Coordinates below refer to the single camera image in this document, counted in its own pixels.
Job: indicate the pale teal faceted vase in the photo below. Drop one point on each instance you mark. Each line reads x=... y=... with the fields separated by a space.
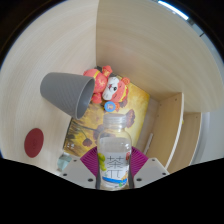
x=63 y=161

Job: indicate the light wooden shelf board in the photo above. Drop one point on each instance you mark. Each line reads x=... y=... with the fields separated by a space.
x=166 y=130
x=190 y=136

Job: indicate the flat round red coaster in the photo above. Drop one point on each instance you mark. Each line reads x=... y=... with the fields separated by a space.
x=33 y=142

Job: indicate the clear plastic drink bottle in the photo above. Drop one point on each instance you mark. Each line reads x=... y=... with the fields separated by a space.
x=114 y=150

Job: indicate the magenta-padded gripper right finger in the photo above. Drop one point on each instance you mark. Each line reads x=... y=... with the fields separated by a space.
x=151 y=170

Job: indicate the red plush mouse toy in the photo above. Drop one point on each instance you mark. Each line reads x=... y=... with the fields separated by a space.
x=113 y=88

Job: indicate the grey ribbed mug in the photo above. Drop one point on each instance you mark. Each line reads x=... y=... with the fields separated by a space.
x=63 y=90

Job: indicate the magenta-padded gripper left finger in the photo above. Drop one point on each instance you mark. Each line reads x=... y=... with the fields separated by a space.
x=78 y=170

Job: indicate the white light bar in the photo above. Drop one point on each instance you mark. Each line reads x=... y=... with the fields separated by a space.
x=148 y=143

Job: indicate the yellow poppy flower painting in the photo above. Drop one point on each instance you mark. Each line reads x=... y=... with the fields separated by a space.
x=140 y=103

